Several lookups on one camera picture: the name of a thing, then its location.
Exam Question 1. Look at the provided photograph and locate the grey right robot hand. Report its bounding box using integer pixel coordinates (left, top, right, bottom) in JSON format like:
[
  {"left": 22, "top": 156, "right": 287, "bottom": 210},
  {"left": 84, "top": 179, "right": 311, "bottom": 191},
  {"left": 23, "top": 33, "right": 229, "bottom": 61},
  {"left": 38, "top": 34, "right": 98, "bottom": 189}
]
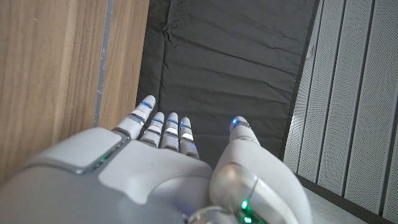
[{"left": 0, "top": 95, "right": 313, "bottom": 224}]

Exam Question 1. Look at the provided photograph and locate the grey tape outline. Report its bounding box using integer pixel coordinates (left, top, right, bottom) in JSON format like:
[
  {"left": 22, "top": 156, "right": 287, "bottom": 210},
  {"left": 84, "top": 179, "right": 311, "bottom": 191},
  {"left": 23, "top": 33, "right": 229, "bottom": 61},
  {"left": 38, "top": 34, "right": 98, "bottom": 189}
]
[{"left": 93, "top": 0, "right": 114, "bottom": 128}]

